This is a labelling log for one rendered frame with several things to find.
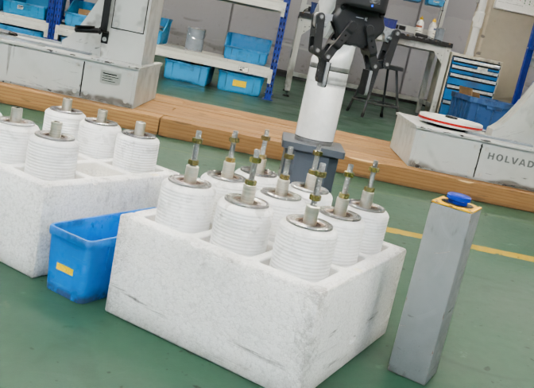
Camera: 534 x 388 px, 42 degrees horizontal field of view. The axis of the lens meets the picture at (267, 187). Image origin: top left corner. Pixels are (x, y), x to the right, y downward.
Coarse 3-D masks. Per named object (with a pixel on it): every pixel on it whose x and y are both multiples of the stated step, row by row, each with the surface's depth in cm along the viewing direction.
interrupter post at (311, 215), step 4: (308, 204) 109; (308, 208) 109; (312, 208) 108; (316, 208) 108; (304, 212) 110; (308, 212) 109; (312, 212) 108; (316, 212) 109; (304, 216) 109; (308, 216) 109; (312, 216) 109; (316, 216) 109; (304, 220) 109; (308, 220) 109; (312, 220) 109; (316, 220) 109; (308, 224) 109; (312, 224) 109
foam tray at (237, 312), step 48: (144, 240) 117; (192, 240) 113; (144, 288) 118; (192, 288) 113; (240, 288) 108; (288, 288) 104; (336, 288) 106; (384, 288) 129; (192, 336) 114; (240, 336) 109; (288, 336) 105; (336, 336) 113; (288, 384) 105
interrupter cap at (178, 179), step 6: (174, 174) 122; (180, 174) 123; (174, 180) 118; (180, 180) 121; (198, 180) 122; (204, 180) 123; (186, 186) 117; (192, 186) 117; (198, 186) 117; (204, 186) 118; (210, 186) 120
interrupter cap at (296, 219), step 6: (288, 216) 110; (294, 216) 111; (300, 216) 112; (288, 222) 108; (294, 222) 107; (300, 222) 110; (318, 222) 111; (324, 222) 112; (306, 228) 106; (312, 228) 106; (318, 228) 107; (324, 228) 108; (330, 228) 108
